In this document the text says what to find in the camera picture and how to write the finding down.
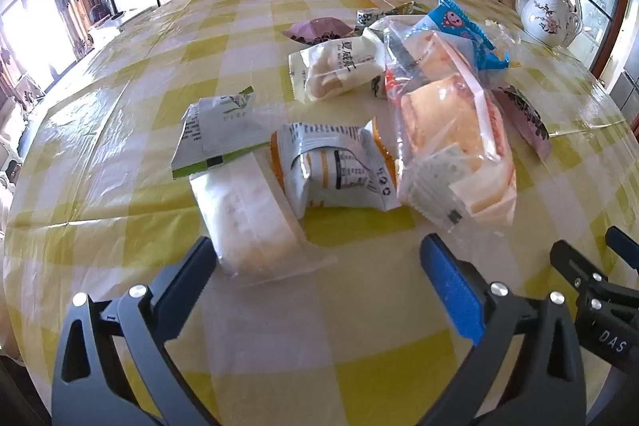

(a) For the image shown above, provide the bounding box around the grey cabinet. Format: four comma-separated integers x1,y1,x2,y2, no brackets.
606,52,639,142

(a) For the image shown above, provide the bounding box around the purple snack packet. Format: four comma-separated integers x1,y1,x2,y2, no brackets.
282,18,355,46
494,84,552,162

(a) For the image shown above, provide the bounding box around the translucent white snack packet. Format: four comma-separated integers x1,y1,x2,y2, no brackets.
190,154,337,279

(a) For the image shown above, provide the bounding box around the small green snack packet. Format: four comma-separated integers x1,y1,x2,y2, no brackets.
379,2,430,25

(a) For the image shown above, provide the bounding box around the white floral teapot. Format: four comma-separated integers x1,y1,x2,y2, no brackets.
514,0,585,48

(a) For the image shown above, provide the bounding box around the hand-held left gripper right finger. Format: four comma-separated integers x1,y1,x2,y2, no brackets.
420,234,587,426

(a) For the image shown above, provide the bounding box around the clear bag of bread slices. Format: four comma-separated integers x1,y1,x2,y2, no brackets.
382,17,517,232

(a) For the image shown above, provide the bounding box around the white television cabinet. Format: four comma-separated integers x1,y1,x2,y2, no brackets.
87,7,151,38

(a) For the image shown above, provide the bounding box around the orange and white snack packet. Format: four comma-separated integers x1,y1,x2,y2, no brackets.
270,119,403,220

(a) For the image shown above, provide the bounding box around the blue snack packet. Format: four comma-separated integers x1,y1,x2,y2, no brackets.
414,0,510,72

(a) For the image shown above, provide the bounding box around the cream white snack packet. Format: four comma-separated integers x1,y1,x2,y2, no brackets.
288,39,387,103

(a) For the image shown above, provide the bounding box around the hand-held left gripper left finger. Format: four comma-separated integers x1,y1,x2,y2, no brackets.
51,235,220,426

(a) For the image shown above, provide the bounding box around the green and white snack packet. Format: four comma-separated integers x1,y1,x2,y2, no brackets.
171,87,273,180

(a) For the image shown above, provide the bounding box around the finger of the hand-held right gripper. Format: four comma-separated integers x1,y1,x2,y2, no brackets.
605,228,639,268
549,240,612,312

